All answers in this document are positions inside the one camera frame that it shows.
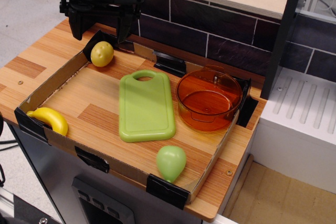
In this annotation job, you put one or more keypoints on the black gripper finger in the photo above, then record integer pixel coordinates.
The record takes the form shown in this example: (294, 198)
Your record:
(80, 20)
(127, 15)

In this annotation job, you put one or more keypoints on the yellow toy banana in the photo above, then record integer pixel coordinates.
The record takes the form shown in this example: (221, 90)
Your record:
(52, 118)

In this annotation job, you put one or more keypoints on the cardboard fence with black tape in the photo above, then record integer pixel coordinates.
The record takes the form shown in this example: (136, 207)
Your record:
(88, 98)

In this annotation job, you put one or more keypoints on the orange transparent plastic pot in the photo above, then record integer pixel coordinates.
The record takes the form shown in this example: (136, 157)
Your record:
(208, 99)

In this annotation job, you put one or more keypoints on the yellow toy potato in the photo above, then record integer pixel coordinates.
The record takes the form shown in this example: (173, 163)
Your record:
(102, 54)

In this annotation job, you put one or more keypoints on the green plastic cutting board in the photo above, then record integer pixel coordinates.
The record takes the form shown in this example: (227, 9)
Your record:
(146, 110)

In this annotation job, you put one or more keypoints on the green toy pear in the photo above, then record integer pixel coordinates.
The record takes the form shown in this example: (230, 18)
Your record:
(170, 161)

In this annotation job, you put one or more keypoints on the toy oven control panel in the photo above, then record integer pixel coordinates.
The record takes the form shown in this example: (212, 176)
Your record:
(97, 207)

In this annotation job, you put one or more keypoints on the white toy sink drainboard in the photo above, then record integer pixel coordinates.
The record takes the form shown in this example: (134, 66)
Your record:
(296, 131)

